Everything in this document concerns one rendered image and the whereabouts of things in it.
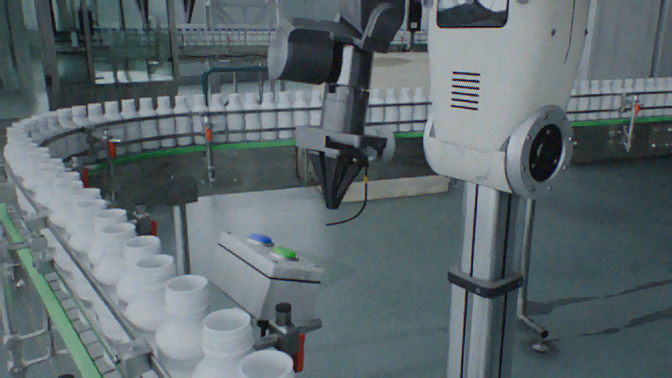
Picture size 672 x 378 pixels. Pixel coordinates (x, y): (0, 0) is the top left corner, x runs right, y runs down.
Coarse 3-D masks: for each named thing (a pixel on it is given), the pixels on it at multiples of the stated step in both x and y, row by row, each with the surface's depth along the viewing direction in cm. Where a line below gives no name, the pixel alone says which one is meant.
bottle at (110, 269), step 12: (108, 228) 64; (120, 228) 65; (132, 228) 64; (108, 240) 62; (120, 240) 62; (108, 252) 63; (120, 252) 63; (108, 264) 63; (120, 264) 63; (96, 276) 63; (108, 276) 62; (120, 276) 62; (108, 288) 63; (108, 312) 63; (108, 324) 64; (108, 336) 64; (120, 336) 64; (108, 360) 65
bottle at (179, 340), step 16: (176, 288) 51; (192, 288) 52; (208, 288) 51; (176, 304) 48; (192, 304) 49; (208, 304) 50; (176, 320) 49; (192, 320) 49; (160, 336) 49; (176, 336) 49; (192, 336) 49; (160, 352) 49; (176, 352) 48; (192, 352) 48; (176, 368) 49; (192, 368) 49
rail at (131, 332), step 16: (16, 208) 111; (48, 224) 82; (64, 240) 74; (96, 288) 62; (80, 304) 72; (112, 304) 57; (96, 336) 66; (128, 336) 53; (112, 352) 61; (160, 368) 46
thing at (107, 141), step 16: (624, 96) 244; (624, 112) 246; (208, 128) 182; (624, 128) 249; (112, 144) 160; (208, 144) 187; (624, 144) 250; (112, 160) 162; (208, 160) 188; (112, 176) 163; (208, 176) 190; (112, 192) 164
